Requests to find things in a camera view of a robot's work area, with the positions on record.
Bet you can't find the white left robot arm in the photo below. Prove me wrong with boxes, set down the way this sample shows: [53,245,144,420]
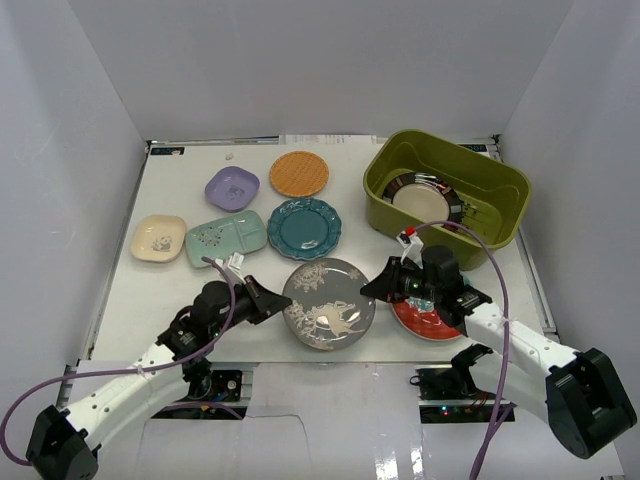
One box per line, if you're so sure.
[26,275,292,479]

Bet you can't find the grey deer pattern plate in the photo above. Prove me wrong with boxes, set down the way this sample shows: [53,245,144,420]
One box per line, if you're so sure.
[282,258,376,352]

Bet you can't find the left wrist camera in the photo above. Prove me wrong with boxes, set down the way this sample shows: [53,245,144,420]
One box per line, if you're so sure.
[223,252,245,284]

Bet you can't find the olive green plastic bin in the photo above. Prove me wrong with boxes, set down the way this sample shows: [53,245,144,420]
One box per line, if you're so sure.
[363,130,532,251]

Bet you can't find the orange woven round plate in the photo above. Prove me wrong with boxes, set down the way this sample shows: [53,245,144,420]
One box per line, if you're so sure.
[269,151,329,198]

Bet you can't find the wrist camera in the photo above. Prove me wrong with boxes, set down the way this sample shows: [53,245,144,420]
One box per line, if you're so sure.
[223,252,245,284]
[396,227,424,268]

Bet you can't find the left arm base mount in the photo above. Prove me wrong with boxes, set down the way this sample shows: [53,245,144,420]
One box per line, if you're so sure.
[155,368,253,420]

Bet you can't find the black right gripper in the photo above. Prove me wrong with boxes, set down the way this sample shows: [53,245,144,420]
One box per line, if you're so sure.
[361,257,440,305]

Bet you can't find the purple square dish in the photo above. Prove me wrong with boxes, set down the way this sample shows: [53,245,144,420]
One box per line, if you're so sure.
[204,166,260,212]

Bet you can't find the teal scalloped plate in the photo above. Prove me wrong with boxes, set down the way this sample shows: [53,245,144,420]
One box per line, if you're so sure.
[267,198,342,261]

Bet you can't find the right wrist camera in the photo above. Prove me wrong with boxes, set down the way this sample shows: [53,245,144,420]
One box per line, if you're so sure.
[396,227,424,268]

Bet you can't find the red and teal plate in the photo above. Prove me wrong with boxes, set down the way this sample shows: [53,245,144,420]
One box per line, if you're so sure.
[391,290,462,342]

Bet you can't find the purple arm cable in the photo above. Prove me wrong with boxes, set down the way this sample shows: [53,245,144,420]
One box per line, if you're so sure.
[0,256,237,467]
[412,220,514,480]

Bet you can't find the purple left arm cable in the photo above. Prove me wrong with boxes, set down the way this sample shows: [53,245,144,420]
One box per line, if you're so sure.
[0,256,237,467]

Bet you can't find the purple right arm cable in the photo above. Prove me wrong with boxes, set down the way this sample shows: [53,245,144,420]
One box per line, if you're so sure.
[412,220,514,480]

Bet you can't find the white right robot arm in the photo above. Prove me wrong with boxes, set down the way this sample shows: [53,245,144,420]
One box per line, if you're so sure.
[360,246,637,459]

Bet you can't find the cream panda square dish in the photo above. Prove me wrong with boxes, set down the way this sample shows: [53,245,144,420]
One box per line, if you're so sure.
[130,215,187,263]

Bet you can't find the white papers at back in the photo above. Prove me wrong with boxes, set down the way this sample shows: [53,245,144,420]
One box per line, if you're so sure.
[278,134,388,145]

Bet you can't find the mint green divided tray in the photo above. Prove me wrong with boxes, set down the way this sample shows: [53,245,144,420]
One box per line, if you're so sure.
[185,210,268,269]

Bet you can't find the dark striped rim plate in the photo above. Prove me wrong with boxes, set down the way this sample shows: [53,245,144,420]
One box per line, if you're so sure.
[382,173,463,223]

